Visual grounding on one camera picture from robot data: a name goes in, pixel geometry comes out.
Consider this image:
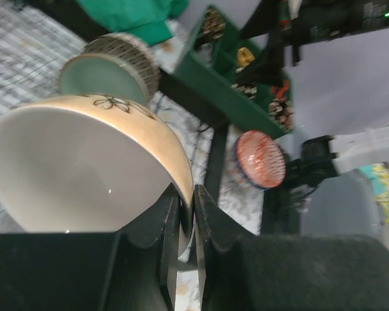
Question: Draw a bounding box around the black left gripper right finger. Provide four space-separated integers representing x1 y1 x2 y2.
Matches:
194 185 389 310

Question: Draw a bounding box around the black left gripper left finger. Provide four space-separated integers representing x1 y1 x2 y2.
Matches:
0 185 180 310

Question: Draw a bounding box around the black wire dish rack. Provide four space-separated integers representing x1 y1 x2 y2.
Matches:
0 0 302 234

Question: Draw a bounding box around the cream ceramic bowl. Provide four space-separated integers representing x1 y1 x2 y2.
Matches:
0 95 194 252

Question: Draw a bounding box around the brown patterned bowl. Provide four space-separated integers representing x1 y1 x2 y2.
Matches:
84 32 159 101

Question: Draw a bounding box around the mint green bowl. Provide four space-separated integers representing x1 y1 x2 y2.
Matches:
58 53 151 105

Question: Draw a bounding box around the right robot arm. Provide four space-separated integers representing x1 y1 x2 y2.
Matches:
194 1 389 310

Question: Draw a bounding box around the orange patterned bowl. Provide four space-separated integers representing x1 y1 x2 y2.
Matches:
234 130 287 190

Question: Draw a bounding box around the green compartment tray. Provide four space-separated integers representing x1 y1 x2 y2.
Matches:
174 5 294 139

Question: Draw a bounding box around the floral patterned table mat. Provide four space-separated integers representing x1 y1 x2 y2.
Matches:
0 0 266 311

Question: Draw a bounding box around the green shirt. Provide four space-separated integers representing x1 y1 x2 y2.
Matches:
77 0 189 46

